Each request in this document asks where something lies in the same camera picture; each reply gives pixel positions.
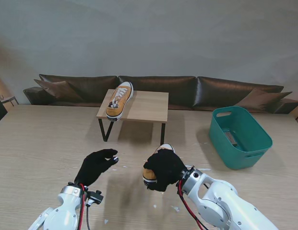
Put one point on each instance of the brown cushion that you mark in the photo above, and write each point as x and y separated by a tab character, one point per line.
60	89
261	99

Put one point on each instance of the brown leather sofa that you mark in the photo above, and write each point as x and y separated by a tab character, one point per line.
182	91

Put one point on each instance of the teal plastic basin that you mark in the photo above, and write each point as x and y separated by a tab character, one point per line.
237	153

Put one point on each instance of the small wooden stand black legs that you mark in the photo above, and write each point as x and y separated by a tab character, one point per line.
148	107

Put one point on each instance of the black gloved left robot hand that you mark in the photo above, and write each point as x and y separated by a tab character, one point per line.
96	167

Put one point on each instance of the small background side table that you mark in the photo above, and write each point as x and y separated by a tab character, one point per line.
8	98

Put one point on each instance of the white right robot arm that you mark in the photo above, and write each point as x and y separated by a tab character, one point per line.
223	203

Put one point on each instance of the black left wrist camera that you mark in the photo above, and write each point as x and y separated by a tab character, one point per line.
96	197

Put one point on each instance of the yellow canvas sneaker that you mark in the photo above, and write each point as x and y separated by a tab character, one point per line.
148	175
120	103

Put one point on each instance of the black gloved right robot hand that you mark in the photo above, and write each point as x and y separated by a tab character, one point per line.
165	170

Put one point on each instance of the beige hand brush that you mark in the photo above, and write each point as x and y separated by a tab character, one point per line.
231	138

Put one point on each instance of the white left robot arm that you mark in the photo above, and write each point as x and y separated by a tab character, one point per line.
64	210

